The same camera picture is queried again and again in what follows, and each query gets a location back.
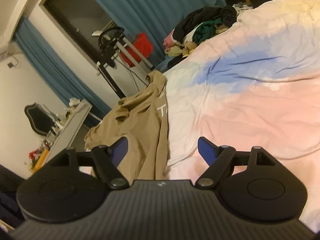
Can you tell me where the tan khaki garment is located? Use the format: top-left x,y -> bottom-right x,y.
84,70 -> 169,183

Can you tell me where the pile of mixed clothes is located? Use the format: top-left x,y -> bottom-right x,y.
163,5 -> 237,57

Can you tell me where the white dresser desk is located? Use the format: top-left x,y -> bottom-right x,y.
31,99 -> 92,173

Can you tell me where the clutter on dresser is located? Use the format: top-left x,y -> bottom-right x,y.
29,103 -> 79,172

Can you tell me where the black framed mirror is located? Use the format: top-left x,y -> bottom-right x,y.
24,102 -> 55,137

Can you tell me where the pastel tie-dye duvet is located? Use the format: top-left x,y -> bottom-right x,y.
165,0 -> 319,232

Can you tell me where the exercise machine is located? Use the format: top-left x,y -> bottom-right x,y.
91,27 -> 155,99

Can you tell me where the red fabric bag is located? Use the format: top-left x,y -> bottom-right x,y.
121,33 -> 154,69

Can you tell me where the teal curtain left panel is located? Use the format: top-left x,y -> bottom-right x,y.
13,17 -> 111,119

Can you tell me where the teal curtain panel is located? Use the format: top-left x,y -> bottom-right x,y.
13,17 -> 111,119
94,0 -> 237,71

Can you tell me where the dark window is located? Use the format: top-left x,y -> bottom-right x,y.
44,0 -> 116,62

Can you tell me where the teal curtain right panel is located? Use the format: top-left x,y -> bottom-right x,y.
94,0 -> 237,71

